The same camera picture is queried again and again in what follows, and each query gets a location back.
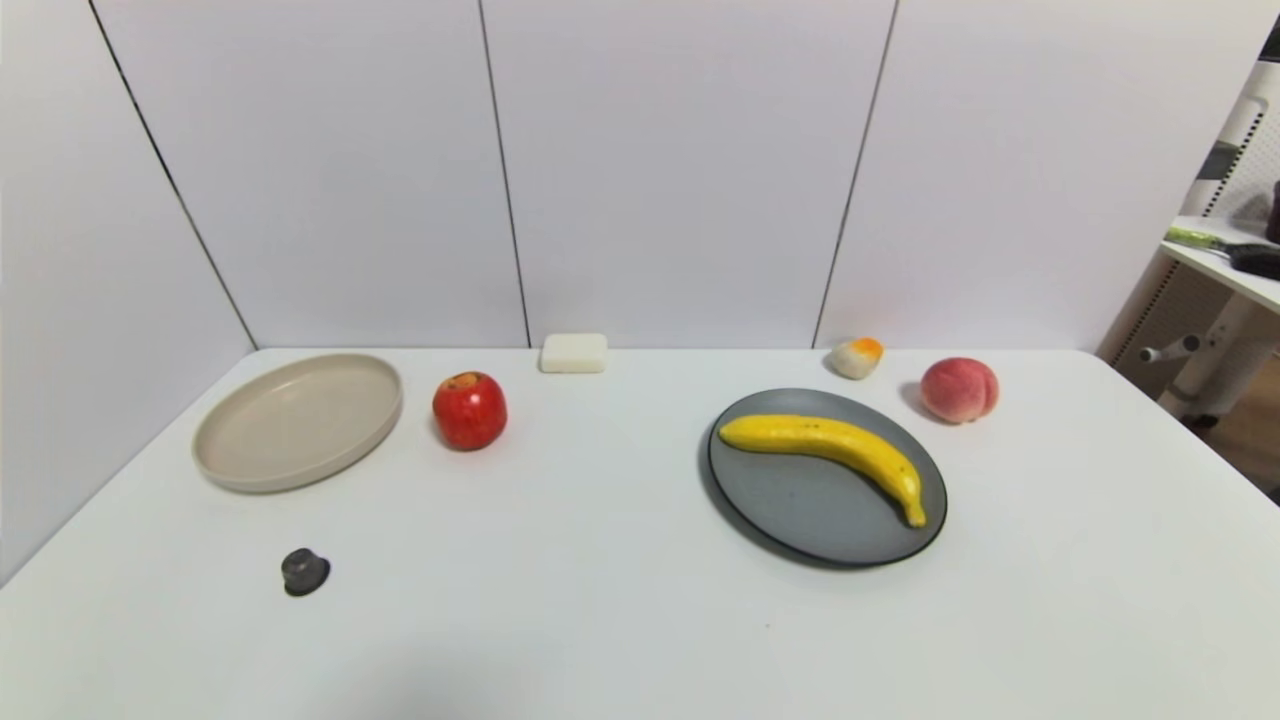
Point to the white and orange sushi piece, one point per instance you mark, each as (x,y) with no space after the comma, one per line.
(856,358)

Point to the white perforated panel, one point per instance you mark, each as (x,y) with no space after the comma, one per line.
(1245,150)

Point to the pink peach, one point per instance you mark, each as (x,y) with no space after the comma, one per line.
(960,390)

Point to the white side desk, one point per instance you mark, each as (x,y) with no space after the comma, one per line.
(1215,340)

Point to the white rectangular soap block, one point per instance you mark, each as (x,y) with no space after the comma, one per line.
(573,352)

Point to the black object on desk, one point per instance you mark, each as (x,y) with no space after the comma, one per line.
(1258,260)

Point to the yellow banana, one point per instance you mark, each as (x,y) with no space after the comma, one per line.
(840,445)

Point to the red apple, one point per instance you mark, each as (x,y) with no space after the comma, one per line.
(469,411)

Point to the gray round plate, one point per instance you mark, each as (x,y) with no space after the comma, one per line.
(800,510)

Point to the small dark knob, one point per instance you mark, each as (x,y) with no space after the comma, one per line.
(304,571)

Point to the beige round plate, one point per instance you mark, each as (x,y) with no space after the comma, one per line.
(295,420)

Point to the green stick object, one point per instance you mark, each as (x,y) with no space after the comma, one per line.
(1195,238)

